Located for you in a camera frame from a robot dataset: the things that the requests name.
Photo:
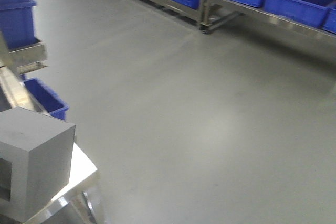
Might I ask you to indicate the gray hollow cube base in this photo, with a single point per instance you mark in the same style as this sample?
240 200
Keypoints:
36 152

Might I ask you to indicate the small blue bin under table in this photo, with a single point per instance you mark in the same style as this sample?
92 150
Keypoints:
47 97

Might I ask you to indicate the large blue bin right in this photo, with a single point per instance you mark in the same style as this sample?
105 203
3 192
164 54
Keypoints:
17 25

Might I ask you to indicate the steel rack frame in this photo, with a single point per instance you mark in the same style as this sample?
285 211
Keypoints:
14 63

